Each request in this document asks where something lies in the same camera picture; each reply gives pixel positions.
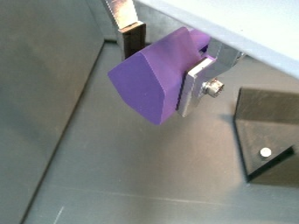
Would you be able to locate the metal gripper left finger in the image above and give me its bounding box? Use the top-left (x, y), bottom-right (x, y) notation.
top-left (103, 0), bottom-right (146, 59)

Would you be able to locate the purple three prong object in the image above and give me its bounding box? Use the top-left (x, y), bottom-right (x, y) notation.
top-left (107, 27), bottom-right (218, 125)

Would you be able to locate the black curved fixture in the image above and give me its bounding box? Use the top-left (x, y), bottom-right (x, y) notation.
top-left (234, 87), bottom-right (299, 188)

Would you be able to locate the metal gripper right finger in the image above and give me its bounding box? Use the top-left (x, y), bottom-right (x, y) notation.
top-left (177, 39), bottom-right (246, 117)

